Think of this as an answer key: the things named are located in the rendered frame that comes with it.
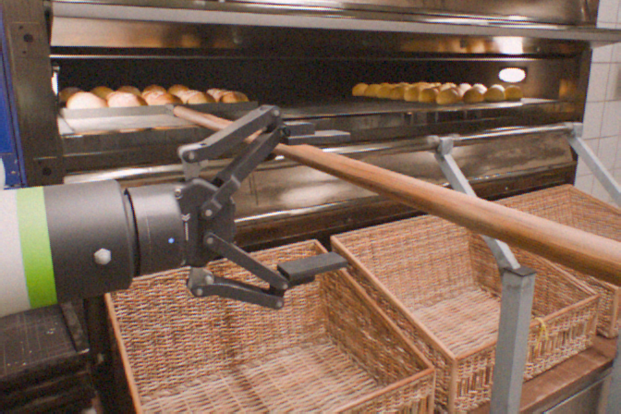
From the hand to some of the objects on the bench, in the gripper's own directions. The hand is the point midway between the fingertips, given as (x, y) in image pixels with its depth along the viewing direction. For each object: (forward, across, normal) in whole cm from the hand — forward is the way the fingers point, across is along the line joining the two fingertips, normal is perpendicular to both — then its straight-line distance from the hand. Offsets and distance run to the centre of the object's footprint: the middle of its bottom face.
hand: (332, 200), depth 50 cm
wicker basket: (+10, +60, -43) cm, 74 cm away
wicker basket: (+70, +60, -44) cm, 102 cm away
